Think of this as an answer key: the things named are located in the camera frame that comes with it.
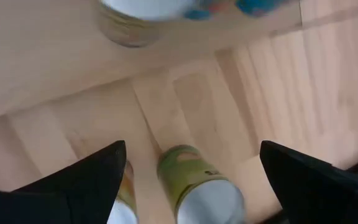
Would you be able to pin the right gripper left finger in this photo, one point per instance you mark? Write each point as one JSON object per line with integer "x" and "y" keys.
{"x": 57, "y": 199}

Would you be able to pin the Peaches label can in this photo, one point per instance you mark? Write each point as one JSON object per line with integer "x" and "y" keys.
{"x": 126, "y": 31}

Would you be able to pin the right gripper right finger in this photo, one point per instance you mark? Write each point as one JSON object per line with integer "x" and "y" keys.
{"x": 315, "y": 193}

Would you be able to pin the green labelled food can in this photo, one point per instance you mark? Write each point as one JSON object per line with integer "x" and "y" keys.
{"x": 191, "y": 177}

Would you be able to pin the Tomatoes label blue can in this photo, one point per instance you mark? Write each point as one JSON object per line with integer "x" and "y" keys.
{"x": 253, "y": 6}

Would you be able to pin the Corn label can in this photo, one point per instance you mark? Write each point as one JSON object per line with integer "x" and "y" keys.
{"x": 128, "y": 193}

